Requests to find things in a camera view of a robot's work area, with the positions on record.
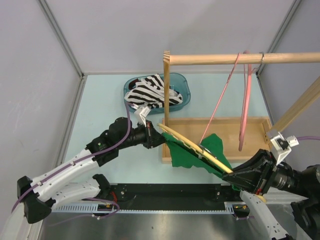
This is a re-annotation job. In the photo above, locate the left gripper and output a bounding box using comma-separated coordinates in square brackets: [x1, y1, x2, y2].
[116, 119, 168, 150]

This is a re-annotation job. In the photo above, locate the purple cable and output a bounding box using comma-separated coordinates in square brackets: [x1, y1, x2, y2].
[11, 102, 133, 222]
[234, 135, 320, 221]

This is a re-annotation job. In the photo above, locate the yellow hanger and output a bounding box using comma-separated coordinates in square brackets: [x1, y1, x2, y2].
[158, 123, 233, 174]

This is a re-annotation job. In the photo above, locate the thick pink hanger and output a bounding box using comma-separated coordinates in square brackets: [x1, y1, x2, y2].
[238, 63, 256, 152]

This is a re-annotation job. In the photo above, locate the thin pink wire hanger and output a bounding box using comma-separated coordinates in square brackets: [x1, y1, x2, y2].
[199, 52, 241, 146]

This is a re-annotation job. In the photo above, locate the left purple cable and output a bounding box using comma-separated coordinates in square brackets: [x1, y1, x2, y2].
[11, 102, 133, 222]

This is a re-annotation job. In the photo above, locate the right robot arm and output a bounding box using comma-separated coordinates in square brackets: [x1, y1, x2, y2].
[222, 149, 320, 240]

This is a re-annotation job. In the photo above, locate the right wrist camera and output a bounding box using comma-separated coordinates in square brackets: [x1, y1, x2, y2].
[266, 129, 299, 166]

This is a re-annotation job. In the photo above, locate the wooden clothes rack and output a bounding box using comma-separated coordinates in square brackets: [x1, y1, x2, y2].
[163, 51, 320, 163]

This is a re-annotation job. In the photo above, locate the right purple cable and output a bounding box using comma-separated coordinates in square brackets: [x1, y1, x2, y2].
[234, 135, 320, 221]

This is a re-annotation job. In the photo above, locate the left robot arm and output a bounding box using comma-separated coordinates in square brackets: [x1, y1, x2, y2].
[16, 117, 166, 224]

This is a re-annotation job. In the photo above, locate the green tank top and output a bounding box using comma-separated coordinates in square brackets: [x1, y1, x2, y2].
[162, 132, 232, 179]

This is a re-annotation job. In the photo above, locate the white cable duct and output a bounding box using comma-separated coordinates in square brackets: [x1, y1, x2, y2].
[52, 202, 234, 215]

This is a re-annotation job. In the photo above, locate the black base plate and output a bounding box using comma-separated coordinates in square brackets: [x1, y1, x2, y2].
[105, 183, 242, 211]

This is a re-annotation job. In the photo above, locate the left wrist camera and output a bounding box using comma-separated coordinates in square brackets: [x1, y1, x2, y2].
[134, 106, 151, 127]

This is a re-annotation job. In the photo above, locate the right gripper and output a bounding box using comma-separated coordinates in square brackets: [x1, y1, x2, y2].
[221, 146, 314, 196]

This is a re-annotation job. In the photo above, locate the teal plastic basin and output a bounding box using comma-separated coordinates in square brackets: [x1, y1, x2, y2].
[123, 72, 192, 117]

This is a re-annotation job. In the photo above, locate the striped black white top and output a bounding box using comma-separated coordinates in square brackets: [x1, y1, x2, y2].
[124, 73, 185, 110]

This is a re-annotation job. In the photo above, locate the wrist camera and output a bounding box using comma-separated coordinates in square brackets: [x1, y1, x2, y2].
[266, 129, 299, 166]
[134, 106, 151, 127]

